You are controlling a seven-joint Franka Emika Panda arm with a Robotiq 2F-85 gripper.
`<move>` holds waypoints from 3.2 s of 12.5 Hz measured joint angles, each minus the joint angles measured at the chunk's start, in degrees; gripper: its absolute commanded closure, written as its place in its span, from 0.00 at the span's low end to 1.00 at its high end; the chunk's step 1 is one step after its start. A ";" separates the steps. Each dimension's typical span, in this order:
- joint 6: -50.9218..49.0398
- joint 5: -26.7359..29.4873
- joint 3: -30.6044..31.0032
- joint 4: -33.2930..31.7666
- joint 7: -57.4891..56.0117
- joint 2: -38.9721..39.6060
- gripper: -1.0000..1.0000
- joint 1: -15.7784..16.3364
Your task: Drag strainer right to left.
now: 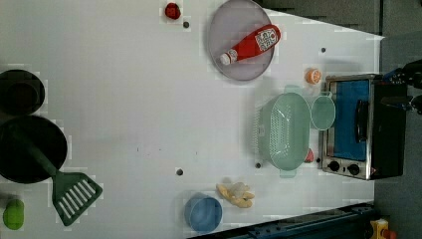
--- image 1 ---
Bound mint green plastic strainer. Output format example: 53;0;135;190
254;85;311;178

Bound yellow toy banana bunch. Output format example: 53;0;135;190
216;182;255;208

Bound blue plastic bowl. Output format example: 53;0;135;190
184;192;223;233

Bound red ketchup bottle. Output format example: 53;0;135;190
219;24;282;66

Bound grey round plate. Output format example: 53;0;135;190
207;0;275;81

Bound red strawberry toy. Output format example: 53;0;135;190
305;149;315;163

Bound orange slice toy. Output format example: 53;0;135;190
305;69;321;85

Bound mint green plastic cup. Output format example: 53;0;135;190
311;92;336;130

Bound red toy fruit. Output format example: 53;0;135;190
164;2;181;20

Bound black silver toaster oven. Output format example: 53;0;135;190
320;74;407;180

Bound dark green slotted spatula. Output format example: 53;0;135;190
13;130;103;226

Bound small black pot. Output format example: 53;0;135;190
0;70;46;116

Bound black frying pan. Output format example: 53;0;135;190
0;116;68;184

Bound yellow red emergency button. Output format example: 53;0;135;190
370;219;397;239

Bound green toy pepper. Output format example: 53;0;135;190
3;199;25;230

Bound blue metal frame rail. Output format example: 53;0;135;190
190;204;379;239

